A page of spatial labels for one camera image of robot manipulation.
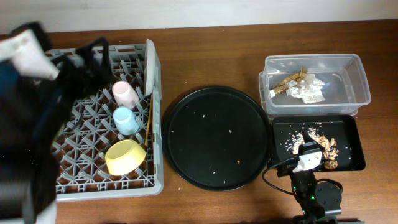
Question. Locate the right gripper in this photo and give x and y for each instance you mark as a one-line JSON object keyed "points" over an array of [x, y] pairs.
{"points": [[302, 173]]}

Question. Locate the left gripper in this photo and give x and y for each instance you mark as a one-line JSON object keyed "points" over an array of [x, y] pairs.
{"points": [[76, 77]]}

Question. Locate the food scraps and rice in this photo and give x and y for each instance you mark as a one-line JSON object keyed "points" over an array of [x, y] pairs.
{"points": [[331, 152]]}

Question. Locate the white tissue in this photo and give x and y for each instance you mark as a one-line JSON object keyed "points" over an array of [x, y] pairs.
{"points": [[309, 90]]}

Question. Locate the gold snack wrapper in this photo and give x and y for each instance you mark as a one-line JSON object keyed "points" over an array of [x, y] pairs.
{"points": [[290, 81]]}

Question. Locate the pink cup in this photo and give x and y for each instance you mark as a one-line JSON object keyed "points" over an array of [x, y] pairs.
{"points": [[124, 94]]}

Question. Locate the blue cup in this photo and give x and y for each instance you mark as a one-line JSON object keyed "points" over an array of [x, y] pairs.
{"points": [[125, 120]]}

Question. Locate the grey plate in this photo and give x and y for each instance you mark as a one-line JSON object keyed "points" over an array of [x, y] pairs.
{"points": [[149, 72]]}

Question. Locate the wooden chopstick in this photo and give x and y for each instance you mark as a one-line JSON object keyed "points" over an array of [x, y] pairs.
{"points": [[149, 118]]}

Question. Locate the yellow bowl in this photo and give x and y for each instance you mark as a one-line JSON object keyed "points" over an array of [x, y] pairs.
{"points": [[124, 157]]}

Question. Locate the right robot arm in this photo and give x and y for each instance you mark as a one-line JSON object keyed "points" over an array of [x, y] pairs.
{"points": [[319, 199]]}

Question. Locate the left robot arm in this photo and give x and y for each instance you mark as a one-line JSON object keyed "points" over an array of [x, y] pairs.
{"points": [[37, 97]]}

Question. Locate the grey dishwasher rack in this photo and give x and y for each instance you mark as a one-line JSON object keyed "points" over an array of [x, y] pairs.
{"points": [[83, 141]]}

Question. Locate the black rectangular tray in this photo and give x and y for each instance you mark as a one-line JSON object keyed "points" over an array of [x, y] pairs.
{"points": [[340, 128]]}

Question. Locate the clear plastic bin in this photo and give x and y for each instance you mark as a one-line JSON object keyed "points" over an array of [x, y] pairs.
{"points": [[346, 86]]}

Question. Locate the round black tray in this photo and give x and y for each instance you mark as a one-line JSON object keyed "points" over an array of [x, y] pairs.
{"points": [[217, 138]]}

